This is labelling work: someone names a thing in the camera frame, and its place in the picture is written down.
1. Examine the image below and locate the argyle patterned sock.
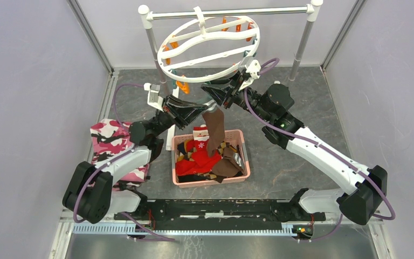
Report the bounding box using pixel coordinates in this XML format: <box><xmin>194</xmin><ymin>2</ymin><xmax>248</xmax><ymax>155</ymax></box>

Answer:
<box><xmin>175</xmin><ymin>140</ymin><xmax>243</xmax><ymax>183</ymax></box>

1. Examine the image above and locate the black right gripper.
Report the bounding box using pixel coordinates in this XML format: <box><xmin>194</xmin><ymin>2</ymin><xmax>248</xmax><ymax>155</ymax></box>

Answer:
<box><xmin>201</xmin><ymin>70</ymin><xmax>272</xmax><ymax>122</ymax></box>

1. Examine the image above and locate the white metal drying rack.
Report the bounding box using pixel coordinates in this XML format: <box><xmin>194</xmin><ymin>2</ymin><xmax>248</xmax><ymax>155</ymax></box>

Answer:
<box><xmin>137</xmin><ymin>0</ymin><xmax>325</xmax><ymax>151</ymax></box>

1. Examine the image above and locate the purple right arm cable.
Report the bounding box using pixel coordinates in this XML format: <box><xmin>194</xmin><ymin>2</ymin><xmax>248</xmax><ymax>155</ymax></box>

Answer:
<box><xmin>243</xmin><ymin>57</ymin><xmax>396</xmax><ymax>221</ymax></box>

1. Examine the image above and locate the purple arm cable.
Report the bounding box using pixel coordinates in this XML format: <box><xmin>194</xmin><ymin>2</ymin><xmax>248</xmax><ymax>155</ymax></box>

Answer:
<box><xmin>72</xmin><ymin>83</ymin><xmax>147</xmax><ymax>224</ymax></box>
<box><xmin>243</xmin><ymin>57</ymin><xmax>396</xmax><ymax>221</ymax></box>

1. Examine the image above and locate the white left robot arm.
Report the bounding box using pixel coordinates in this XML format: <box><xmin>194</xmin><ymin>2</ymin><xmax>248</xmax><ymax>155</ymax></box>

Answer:
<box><xmin>62</xmin><ymin>95</ymin><xmax>215</xmax><ymax>224</ymax></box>

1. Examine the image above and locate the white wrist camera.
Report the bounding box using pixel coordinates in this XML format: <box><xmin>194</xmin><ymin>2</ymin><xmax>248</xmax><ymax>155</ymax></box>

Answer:
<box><xmin>238</xmin><ymin>57</ymin><xmax>261</xmax><ymax>91</ymax></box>
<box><xmin>143</xmin><ymin>83</ymin><xmax>163</xmax><ymax>111</ymax></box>

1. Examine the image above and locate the pink plastic basket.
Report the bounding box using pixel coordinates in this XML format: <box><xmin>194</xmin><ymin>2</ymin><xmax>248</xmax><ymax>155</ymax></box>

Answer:
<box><xmin>171</xmin><ymin>125</ymin><xmax>251</xmax><ymax>188</ymax></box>

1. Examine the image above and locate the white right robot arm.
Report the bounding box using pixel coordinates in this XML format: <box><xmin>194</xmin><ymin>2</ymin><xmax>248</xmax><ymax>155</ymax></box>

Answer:
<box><xmin>201</xmin><ymin>79</ymin><xmax>396</xmax><ymax>225</ymax></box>

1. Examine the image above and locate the brown sock in basket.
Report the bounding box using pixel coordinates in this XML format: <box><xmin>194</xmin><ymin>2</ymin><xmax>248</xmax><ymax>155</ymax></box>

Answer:
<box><xmin>204</xmin><ymin>145</ymin><xmax>244</xmax><ymax>183</ymax></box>

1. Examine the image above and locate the brown striped-cuff sock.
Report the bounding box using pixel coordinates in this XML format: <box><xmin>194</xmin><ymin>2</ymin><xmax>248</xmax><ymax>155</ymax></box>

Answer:
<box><xmin>202</xmin><ymin>104</ymin><xmax>225</xmax><ymax>158</ymax></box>

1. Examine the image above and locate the red santa sock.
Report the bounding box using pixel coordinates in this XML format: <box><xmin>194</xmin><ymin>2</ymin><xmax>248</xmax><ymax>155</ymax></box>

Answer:
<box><xmin>175</xmin><ymin>125</ymin><xmax>222</xmax><ymax>177</ymax></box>

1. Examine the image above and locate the pink camouflage folded garment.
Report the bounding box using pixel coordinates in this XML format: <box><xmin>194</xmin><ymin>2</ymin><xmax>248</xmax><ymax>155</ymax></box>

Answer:
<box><xmin>90</xmin><ymin>119</ymin><xmax>150</xmax><ymax>186</ymax></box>

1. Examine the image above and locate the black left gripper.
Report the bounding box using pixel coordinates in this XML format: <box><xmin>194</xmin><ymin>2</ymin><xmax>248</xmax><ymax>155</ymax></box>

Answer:
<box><xmin>150</xmin><ymin>94</ymin><xmax>208</xmax><ymax>138</ymax></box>

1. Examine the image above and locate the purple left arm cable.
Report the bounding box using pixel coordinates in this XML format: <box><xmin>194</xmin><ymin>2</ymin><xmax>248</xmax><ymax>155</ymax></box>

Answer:
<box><xmin>72</xmin><ymin>83</ymin><xmax>147</xmax><ymax>224</ymax></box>

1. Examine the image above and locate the white round clip hanger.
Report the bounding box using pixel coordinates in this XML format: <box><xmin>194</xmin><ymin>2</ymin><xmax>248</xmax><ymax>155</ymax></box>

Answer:
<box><xmin>156</xmin><ymin>6</ymin><xmax>261</xmax><ymax>83</ymax></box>

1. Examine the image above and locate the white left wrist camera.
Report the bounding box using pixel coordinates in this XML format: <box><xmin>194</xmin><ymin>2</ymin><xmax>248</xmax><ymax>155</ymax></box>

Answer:
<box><xmin>143</xmin><ymin>83</ymin><xmax>163</xmax><ymax>111</ymax></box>

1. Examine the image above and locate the orange front clip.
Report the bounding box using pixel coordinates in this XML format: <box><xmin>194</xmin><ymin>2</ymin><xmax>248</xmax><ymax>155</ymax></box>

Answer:
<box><xmin>175</xmin><ymin>80</ymin><xmax>190</xmax><ymax>94</ymax></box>

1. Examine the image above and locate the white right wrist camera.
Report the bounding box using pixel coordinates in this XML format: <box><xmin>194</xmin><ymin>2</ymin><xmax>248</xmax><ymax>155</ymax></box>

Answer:
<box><xmin>238</xmin><ymin>57</ymin><xmax>261</xmax><ymax>91</ymax></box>

